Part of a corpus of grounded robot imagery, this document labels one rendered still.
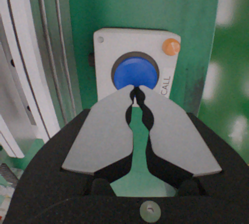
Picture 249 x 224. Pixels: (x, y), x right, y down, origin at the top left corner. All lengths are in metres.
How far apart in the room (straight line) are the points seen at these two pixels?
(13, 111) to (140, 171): 0.30
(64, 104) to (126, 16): 0.13
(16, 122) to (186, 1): 0.26
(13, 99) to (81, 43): 0.11
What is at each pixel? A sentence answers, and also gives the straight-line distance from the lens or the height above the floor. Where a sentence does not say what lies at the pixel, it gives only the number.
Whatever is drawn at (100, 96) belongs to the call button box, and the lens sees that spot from 0.16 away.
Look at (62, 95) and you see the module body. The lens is 0.17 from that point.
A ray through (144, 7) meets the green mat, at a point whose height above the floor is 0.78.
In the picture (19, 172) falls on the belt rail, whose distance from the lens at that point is 0.51.
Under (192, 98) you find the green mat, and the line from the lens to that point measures 0.25.
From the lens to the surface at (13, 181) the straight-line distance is 0.52.
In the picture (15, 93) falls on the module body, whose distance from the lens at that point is 0.22.
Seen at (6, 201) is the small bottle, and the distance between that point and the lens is 0.84.
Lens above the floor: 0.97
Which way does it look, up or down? 57 degrees down
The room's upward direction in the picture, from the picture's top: 178 degrees counter-clockwise
